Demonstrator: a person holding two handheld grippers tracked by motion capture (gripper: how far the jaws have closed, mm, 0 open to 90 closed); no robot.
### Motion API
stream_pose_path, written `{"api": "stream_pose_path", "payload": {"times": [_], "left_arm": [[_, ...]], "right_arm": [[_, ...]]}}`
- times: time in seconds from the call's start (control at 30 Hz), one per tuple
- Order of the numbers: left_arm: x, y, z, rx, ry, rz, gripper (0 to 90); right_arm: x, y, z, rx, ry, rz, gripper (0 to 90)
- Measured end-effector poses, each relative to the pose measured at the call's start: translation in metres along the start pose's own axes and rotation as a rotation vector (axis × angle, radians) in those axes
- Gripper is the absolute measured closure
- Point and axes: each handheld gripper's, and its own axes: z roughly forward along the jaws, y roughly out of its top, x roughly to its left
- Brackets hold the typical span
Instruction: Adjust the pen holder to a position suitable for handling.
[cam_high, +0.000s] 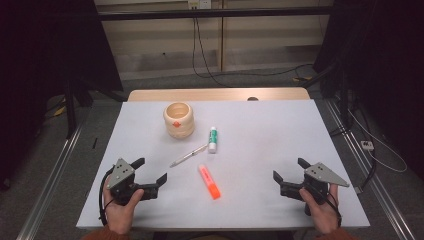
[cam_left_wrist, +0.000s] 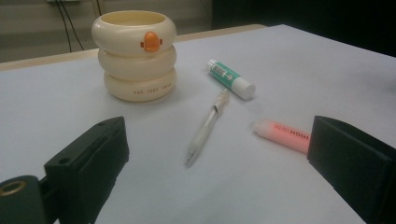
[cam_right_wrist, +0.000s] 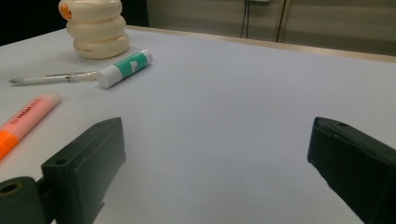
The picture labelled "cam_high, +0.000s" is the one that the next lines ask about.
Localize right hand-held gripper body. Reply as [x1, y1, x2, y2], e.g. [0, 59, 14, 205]
[299, 161, 351, 216]

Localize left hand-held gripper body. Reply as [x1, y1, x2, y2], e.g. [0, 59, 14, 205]
[106, 157, 150, 206]

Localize clear plastic pen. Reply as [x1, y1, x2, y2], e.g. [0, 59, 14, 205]
[169, 143, 209, 169]

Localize orange highlighter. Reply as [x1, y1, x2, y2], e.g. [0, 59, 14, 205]
[198, 163, 222, 201]

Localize ribbed wooden pen holder cup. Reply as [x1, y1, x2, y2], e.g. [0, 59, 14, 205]
[162, 101, 195, 140]

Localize person's left hand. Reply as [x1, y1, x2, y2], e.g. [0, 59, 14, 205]
[102, 178, 145, 235]

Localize person's right hand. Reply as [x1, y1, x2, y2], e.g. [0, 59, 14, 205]
[298, 183, 343, 235]

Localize white table board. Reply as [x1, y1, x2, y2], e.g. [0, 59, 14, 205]
[75, 99, 371, 232]

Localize black metal stand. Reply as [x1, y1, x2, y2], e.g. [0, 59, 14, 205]
[301, 61, 355, 138]
[62, 78, 128, 140]

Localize white and green glue stick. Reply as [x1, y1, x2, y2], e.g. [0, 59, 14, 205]
[207, 126, 219, 155]

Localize wooden table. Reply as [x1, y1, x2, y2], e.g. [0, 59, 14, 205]
[127, 87, 311, 103]

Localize black curtain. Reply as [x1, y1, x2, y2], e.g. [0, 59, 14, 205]
[313, 0, 424, 181]
[0, 0, 124, 192]

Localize black horizontal bar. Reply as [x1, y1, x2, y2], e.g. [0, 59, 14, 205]
[97, 5, 334, 22]

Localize left hand-held gripper black cable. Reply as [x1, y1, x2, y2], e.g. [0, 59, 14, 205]
[98, 166, 116, 228]

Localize hand-held gripper black cable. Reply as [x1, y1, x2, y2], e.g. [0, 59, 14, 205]
[98, 166, 116, 228]
[309, 184, 343, 229]

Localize right hand-held gripper black cable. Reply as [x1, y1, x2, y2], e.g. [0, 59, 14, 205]
[309, 184, 343, 229]

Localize metal floor rail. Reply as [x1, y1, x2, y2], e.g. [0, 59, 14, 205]
[324, 99, 416, 240]
[16, 121, 85, 240]

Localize white floor cable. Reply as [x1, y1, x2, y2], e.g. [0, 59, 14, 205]
[348, 109, 408, 174]

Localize black hanging cable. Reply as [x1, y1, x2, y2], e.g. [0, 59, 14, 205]
[191, 17, 315, 80]
[194, 17, 232, 89]

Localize white wall socket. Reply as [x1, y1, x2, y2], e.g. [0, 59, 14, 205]
[187, 0, 213, 10]

